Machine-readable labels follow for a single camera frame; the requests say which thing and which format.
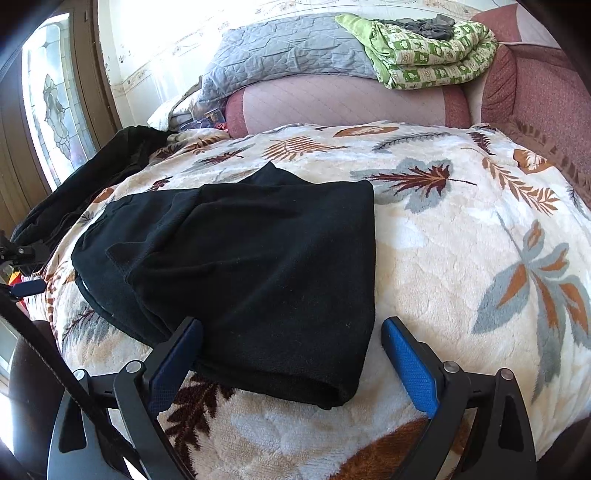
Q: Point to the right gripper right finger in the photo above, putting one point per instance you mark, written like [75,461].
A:
[439,393]

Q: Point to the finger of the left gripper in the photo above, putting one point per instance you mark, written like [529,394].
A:
[27,288]

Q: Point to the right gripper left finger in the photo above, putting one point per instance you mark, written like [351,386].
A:
[143,389]

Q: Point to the black pants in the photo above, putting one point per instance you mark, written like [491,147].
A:
[279,272]

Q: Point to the leaf pattern fleece blanket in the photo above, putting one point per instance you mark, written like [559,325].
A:
[483,251]

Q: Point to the stained glass window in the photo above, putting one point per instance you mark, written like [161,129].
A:
[52,100]

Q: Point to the black garment at bed edge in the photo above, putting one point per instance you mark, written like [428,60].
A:
[124,155]

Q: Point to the grey quilted blanket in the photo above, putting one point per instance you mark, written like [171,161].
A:
[312,44]

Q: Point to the green patterned folded blanket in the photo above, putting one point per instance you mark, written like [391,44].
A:
[404,60]

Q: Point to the dark grey cloth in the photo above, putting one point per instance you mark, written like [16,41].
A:
[440,27]

